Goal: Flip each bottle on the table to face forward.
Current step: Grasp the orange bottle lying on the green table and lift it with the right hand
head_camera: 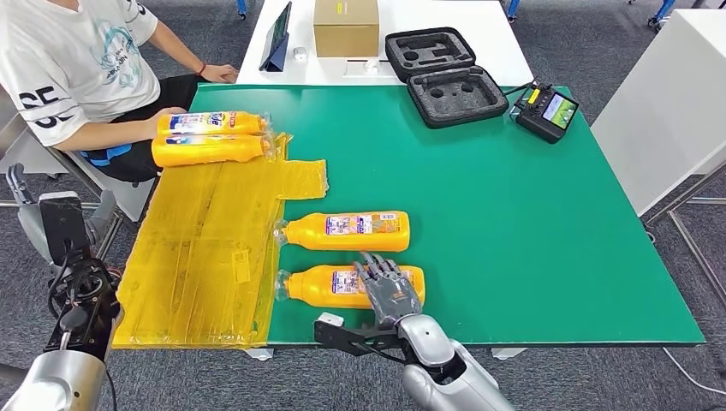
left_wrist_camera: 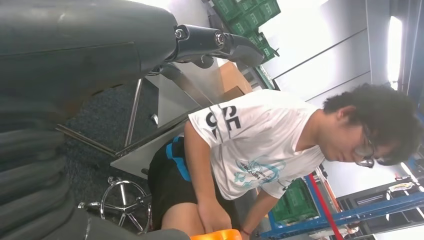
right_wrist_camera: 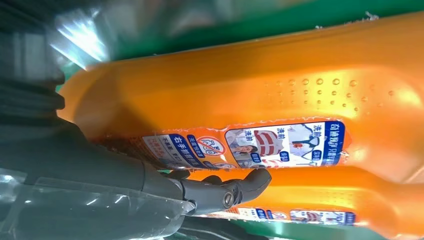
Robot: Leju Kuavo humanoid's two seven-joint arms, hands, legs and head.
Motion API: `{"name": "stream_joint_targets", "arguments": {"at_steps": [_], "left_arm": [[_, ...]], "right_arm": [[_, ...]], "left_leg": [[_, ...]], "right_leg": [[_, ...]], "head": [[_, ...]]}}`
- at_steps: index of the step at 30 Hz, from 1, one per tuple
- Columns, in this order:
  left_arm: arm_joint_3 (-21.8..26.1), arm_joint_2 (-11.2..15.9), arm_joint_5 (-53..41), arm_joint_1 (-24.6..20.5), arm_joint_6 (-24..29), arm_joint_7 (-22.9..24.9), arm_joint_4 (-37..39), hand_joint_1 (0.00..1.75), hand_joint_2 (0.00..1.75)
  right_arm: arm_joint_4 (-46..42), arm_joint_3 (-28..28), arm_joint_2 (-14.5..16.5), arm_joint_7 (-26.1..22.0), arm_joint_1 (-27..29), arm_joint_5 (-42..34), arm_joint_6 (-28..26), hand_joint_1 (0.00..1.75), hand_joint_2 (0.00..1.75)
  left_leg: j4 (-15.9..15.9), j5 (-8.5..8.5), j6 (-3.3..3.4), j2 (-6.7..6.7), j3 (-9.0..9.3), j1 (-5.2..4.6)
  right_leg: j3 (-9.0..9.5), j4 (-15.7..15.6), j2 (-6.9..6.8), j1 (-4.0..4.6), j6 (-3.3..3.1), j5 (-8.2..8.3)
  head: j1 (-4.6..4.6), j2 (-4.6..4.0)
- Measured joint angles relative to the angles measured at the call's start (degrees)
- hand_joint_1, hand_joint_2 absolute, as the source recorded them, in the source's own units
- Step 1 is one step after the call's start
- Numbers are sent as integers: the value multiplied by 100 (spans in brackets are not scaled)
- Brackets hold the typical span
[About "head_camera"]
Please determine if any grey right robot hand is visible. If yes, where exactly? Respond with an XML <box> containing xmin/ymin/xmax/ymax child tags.
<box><xmin>352</xmin><ymin>252</ymin><xmax>425</xmax><ymax>329</ymax></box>

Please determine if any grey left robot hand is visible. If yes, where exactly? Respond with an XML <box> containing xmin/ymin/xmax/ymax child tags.
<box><xmin>5</xmin><ymin>163</ymin><xmax>119</xmax><ymax>266</ymax></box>

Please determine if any orange detergent bottle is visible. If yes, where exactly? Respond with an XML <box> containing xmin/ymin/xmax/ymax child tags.
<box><xmin>157</xmin><ymin>110</ymin><xmax>272</xmax><ymax>137</ymax></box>
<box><xmin>273</xmin><ymin>211</ymin><xmax>411</xmax><ymax>254</ymax></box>
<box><xmin>151</xmin><ymin>134</ymin><xmax>279</xmax><ymax>169</ymax></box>
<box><xmin>275</xmin><ymin>264</ymin><xmax>426</xmax><ymax>312</ymax></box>

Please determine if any yellow plastic-wrapped board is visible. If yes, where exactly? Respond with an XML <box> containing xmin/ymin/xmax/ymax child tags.
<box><xmin>112</xmin><ymin>131</ymin><xmax>330</xmax><ymax>350</ymax></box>

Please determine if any person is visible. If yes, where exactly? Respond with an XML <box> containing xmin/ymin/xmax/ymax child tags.
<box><xmin>0</xmin><ymin>0</ymin><xmax>241</xmax><ymax>184</ymax></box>

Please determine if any grey metal tube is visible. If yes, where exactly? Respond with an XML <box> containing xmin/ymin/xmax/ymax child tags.
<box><xmin>0</xmin><ymin>362</ymin><xmax>29</xmax><ymax>385</ymax></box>

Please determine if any black foam-lined case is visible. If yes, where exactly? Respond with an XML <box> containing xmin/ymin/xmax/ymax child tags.
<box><xmin>384</xmin><ymin>27</ymin><xmax>510</xmax><ymax>130</ymax></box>

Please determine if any black remote controller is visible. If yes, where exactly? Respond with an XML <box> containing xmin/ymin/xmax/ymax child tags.
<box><xmin>509</xmin><ymin>80</ymin><xmax>580</xmax><ymax>145</ymax></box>

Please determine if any tablet in blue case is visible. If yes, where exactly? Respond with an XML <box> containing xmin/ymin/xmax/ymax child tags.
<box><xmin>259</xmin><ymin>1</ymin><xmax>293</xmax><ymax>73</ymax></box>

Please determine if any brown cardboard box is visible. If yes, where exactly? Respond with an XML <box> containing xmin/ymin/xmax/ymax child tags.
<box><xmin>313</xmin><ymin>0</ymin><xmax>380</xmax><ymax>59</ymax></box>

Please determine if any white table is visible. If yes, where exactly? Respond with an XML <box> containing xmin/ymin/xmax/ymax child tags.
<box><xmin>235</xmin><ymin>0</ymin><xmax>534</xmax><ymax>87</ymax></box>

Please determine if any white cabinet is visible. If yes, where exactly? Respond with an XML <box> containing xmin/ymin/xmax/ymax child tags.
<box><xmin>589</xmin><ymin>8</ymin><xmax>726</xmax><ymax>217</ymax></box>

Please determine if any blue wheeled stand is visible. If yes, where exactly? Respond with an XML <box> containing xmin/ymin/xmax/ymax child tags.
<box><xmin>646</xmin><ymin>0</ymin><xmax>681</xmax><ymax>29</ymax></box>

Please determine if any steel bench frame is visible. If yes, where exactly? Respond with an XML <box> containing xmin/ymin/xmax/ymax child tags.
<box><xmin>0</xmin><ymin>85</ymin><xmax>157</xmax><ymax>251</ymax></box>

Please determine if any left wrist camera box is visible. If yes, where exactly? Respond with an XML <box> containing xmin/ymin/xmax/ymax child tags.
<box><xmin>38</xmin><ymin>191</ymin><xmax>93</xmax><ymax>268</ymax></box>

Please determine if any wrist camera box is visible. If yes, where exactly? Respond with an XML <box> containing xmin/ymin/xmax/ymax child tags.
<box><xmin>313</xmin><ymin>312</ymin><xmax>409</xmax><ymax>359</ymax></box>
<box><xmin>38</xmin><ymin>191</ymin><xmax>93</xmax><ymax>268</ymax></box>

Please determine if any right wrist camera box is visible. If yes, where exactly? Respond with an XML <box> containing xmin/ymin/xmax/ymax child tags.
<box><xmin>313</xmin><ymin>312</ymin><xmax>409</xmax><ymax>359</ymax></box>

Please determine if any white floor cable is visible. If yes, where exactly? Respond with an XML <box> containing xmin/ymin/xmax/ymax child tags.
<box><xmin>660</xmin><ymin>347</ymin><xmax>726</xmax><ymax>398</ymax></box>

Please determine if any steel table frame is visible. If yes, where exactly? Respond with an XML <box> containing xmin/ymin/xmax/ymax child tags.
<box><xmin>643</xmin><ymin>163</ymin><xmax>726</xmax><ymax>310</ymax></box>

